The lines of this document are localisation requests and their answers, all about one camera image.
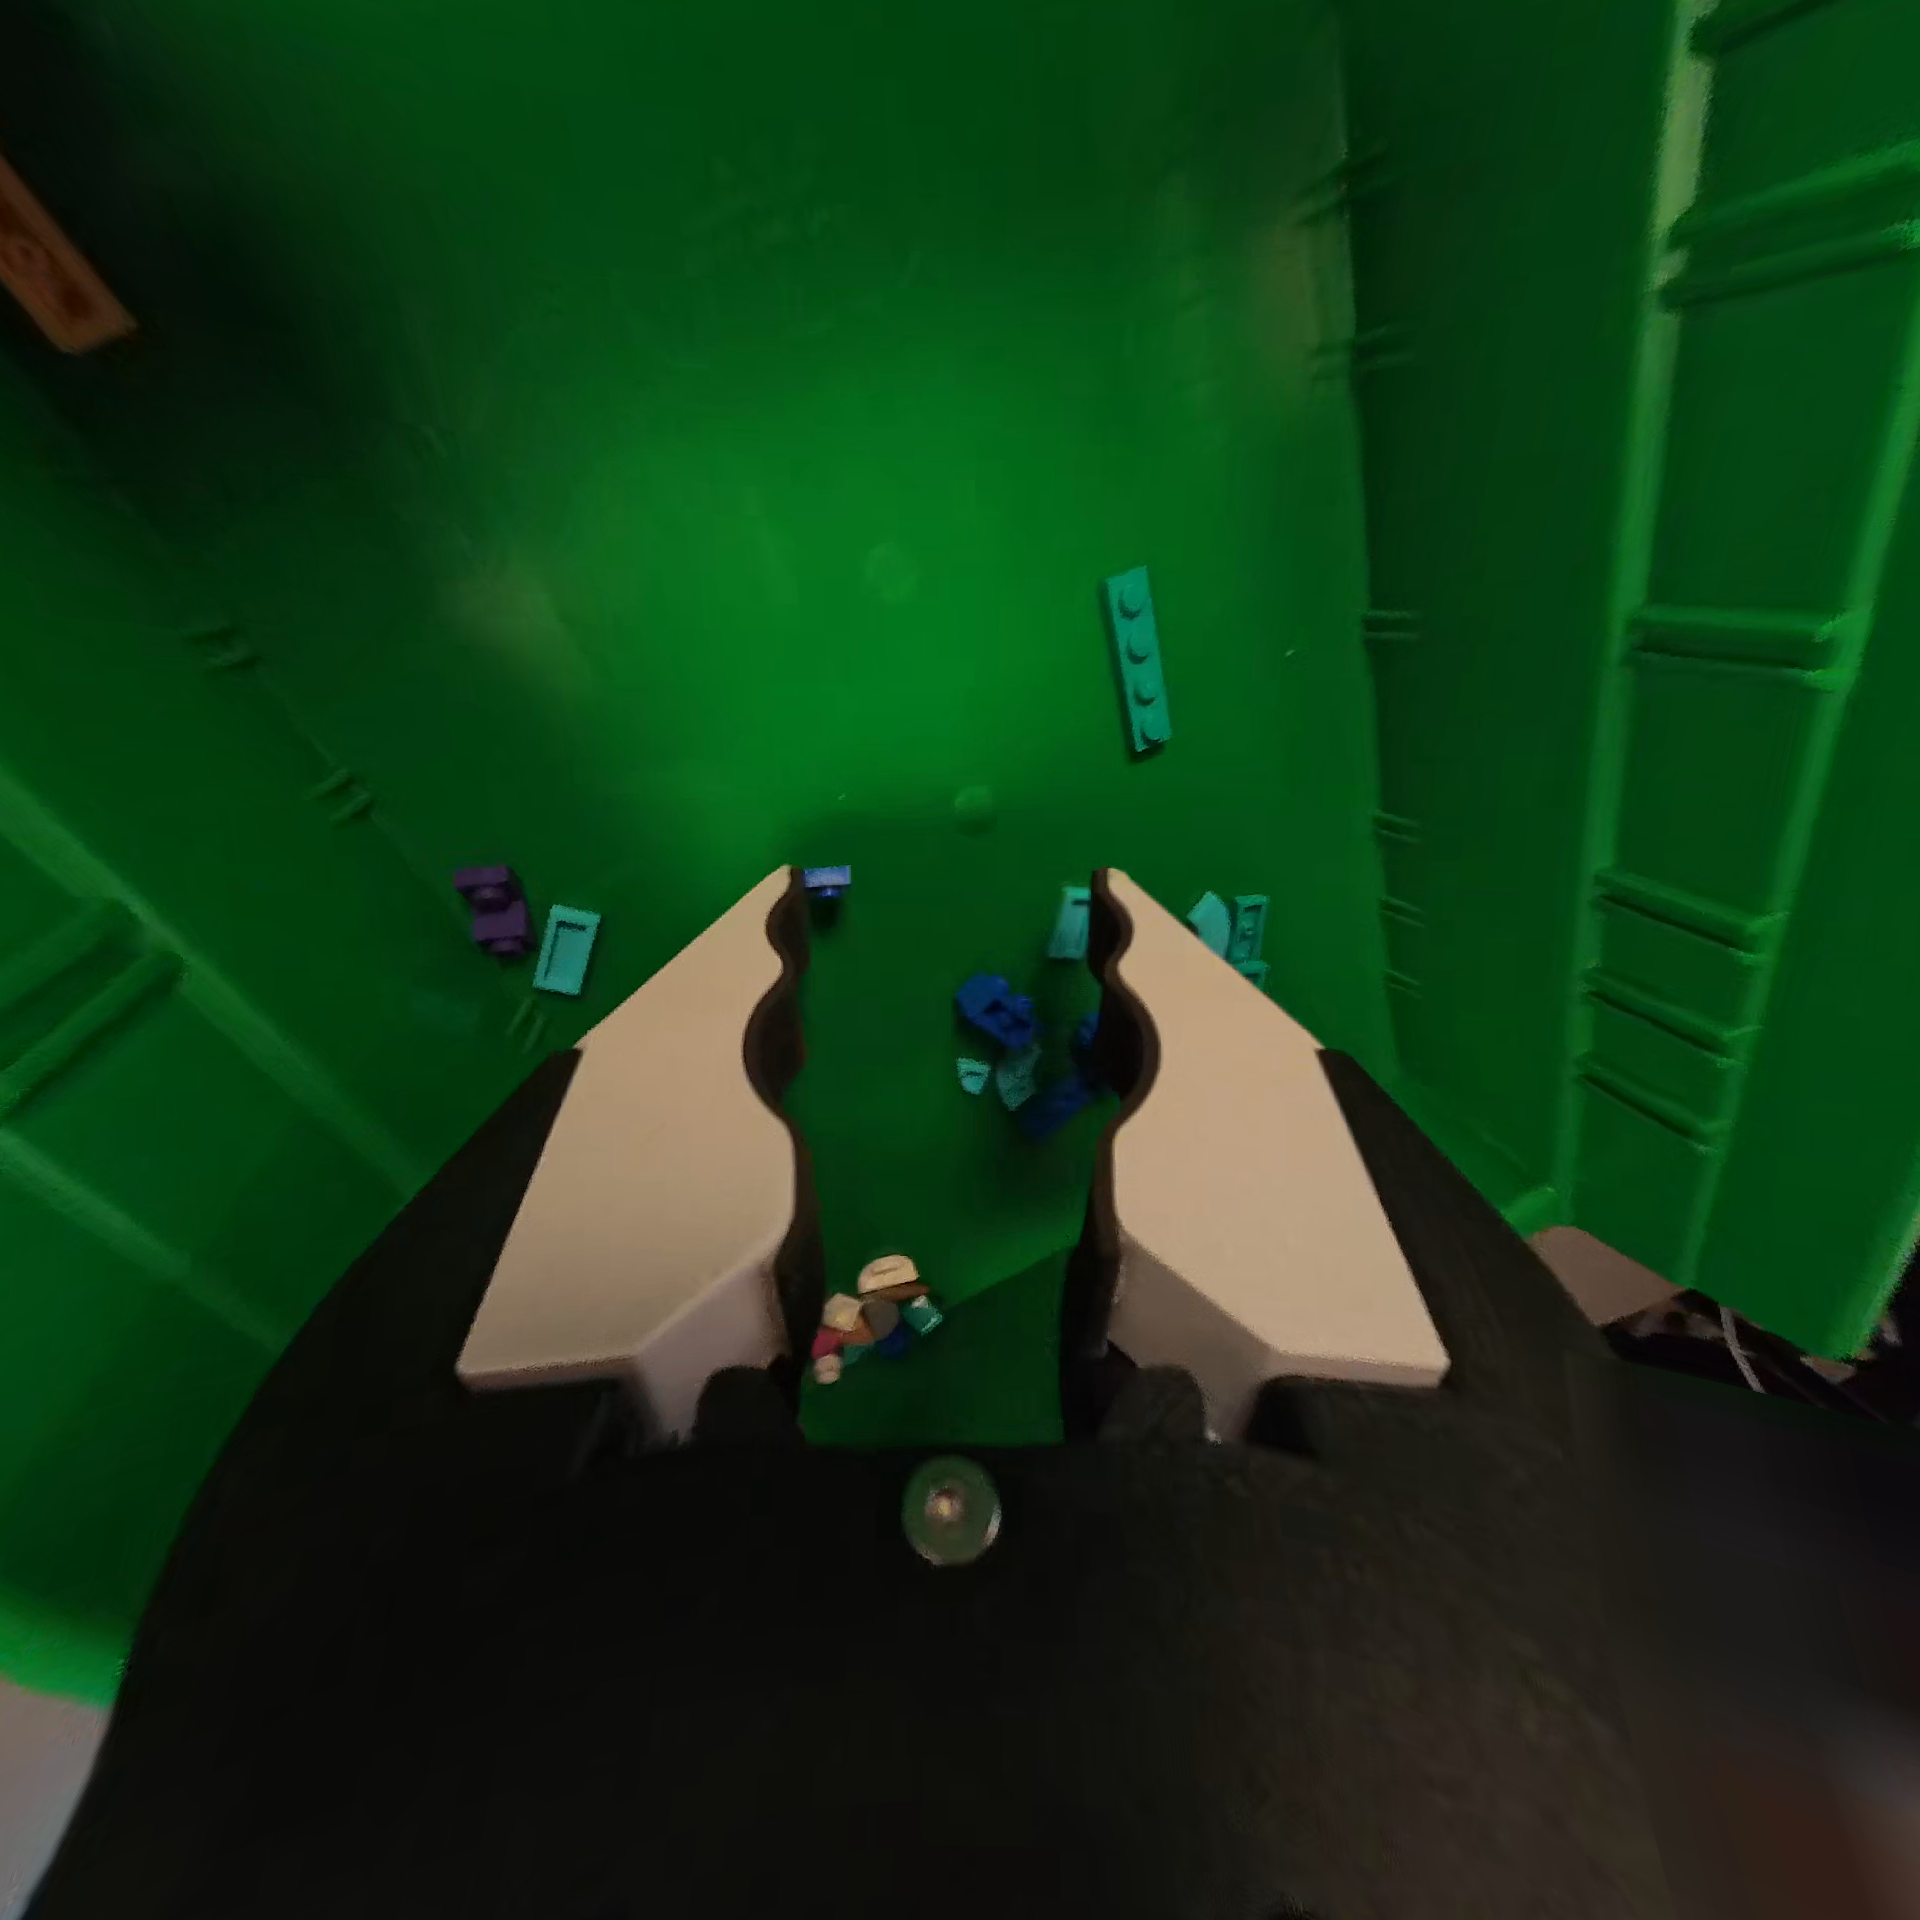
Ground blue lego brick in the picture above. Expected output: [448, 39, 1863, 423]
[954, 968, 1042, 1053]

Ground green plastic bin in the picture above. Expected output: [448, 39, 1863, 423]
[0, 0, 1920, 1707]

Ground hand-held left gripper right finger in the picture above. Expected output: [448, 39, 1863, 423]
[1063, 864, 1453, 1438]

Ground teal long lego plate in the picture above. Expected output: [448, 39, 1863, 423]
[1102, 563, 1176, 758]

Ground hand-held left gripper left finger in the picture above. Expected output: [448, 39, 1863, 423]
[455, 864, 827, 1431]

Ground purple lego brick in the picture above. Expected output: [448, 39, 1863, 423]
[450, 862, 538, 959]

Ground tan lego plate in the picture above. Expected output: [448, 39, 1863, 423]
[0, 151, 142, 359]

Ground small mixed lego pieces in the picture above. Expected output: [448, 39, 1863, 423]
[807, 1253, 948, 1386]

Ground teal lego slope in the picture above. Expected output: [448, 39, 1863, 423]
[1186, 888, 1276, 990]

